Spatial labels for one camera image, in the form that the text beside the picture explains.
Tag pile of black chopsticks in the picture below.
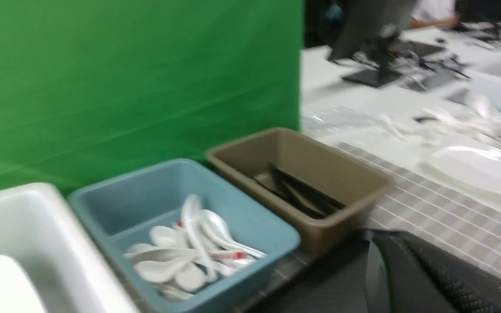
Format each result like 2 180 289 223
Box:
251 163 347 220

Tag brown plastic bin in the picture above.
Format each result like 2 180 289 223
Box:
206 127 395 253

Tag white plates on far table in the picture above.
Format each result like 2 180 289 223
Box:
423 143 501 196

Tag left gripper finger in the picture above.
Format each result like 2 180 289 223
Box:
364 230 501 313

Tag grey checkered tablecloth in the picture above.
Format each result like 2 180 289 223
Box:
120 143 501 313

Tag green backdrop cloth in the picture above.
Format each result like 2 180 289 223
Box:
0 0 304 194

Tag stack of white square plates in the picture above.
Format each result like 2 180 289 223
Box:
0 254 47 313

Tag pile of white spoons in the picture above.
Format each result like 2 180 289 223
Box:
124 195 266 302

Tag teal plastic bin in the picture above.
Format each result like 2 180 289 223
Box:
68 159 301 313

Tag black monitor on stand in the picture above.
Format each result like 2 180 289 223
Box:
327 0 417 88

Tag white bin on far table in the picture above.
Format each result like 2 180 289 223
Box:
468 52 501 120

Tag large white plastic bin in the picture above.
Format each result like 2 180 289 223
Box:
0 183 139 313

